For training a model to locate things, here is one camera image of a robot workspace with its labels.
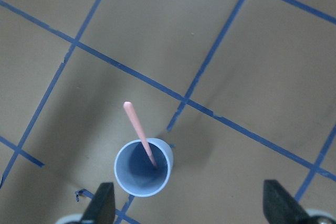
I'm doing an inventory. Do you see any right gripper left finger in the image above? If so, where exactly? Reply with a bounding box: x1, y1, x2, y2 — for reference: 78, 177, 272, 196
78, 182, 116, 224

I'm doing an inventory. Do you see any pink chopstick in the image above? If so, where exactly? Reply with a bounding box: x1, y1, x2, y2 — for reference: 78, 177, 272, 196
123, 101, 158, 169

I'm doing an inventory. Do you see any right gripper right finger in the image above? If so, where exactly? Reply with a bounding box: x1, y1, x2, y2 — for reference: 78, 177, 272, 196
262, 179, 310, 224

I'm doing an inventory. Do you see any light blue plastic cup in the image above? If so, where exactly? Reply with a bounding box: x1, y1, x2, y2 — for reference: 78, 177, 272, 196
114, 138, 174, 197

